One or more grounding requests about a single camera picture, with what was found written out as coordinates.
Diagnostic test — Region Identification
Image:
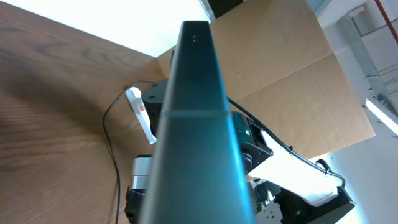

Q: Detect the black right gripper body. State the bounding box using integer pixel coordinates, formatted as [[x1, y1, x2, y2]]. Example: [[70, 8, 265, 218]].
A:
[[124, 187, 145, 224]]

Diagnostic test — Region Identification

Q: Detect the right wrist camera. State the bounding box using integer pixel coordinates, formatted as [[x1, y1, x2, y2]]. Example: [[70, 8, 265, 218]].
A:
[[129, 154, 152, 190]]

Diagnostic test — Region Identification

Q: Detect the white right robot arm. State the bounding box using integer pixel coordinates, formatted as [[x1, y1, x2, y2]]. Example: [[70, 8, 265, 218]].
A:
[[124, 79, 355, 223]]

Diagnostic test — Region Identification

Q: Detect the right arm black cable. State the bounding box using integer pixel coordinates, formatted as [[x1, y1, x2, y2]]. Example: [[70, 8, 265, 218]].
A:
[[226, 96, 346, 188]]

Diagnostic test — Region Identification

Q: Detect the black USB charging cable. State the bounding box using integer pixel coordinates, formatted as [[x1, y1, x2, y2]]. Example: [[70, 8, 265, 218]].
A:
[[102, 80, 155, 224]]

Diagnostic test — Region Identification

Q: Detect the brown cardboard box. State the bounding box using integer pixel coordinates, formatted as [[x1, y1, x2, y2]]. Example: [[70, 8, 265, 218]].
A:
[[155, 0, 377, 183]]

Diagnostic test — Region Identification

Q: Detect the white power strip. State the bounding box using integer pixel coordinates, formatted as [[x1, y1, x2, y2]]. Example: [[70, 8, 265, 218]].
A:
[[125, 87, 157, 144]]

